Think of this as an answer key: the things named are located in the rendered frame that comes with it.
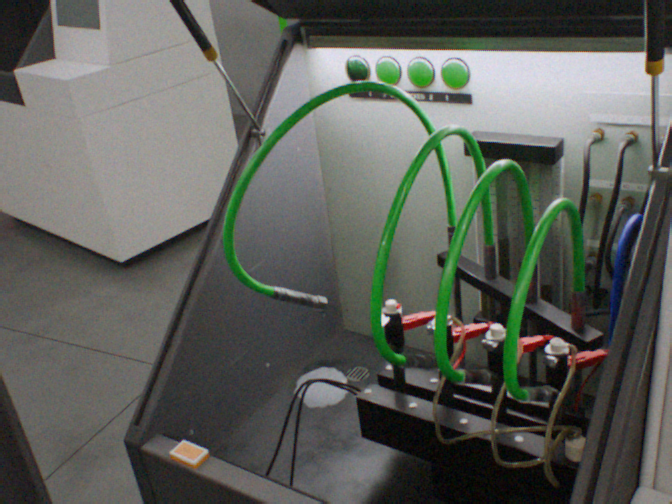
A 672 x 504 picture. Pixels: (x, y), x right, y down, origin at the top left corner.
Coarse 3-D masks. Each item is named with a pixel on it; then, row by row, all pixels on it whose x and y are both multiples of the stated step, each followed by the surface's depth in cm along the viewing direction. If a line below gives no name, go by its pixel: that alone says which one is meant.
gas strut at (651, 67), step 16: (656, 0) 74; (656, 16) 75; (656, 32) 77; (656, 48) 78; (656, 64) 80; (656, 80) 82; (656, 96) 84; (656, 112) 85; (656, 128) 87; (656, 144) 89; (656, 160) 91; (656, 176) 92
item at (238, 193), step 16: (320, 96) 100; (336, 96) 101; (400, 96) 107; (304, 112) 100; (416, 112) 110; (288, 128) 99; (432, 128) 112; (272, 144) 99; (256, 160) 98; (448, 176) 117; (240, 192) 98; (448, 192) 118; (448, 208) 120; (224, 224) 99; (448, 224) 121; (224, 240) 100; (240, 272) 102; (256, 288) 105; (272, 288) 106
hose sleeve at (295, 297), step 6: (276, 288) 107; (282, 288) 108; (276, 294) 106; (282, 294) 107; (288, 294) 108; (294, 294) 108; (300, 294) 109; (306, 294) 110; (282, 300) 108; (288, 300) 108; (294, 300) 109; (300, 300) 109; (306, 300) 110; (312, 300) 110; (318, 300) 111; (312, 306) 111
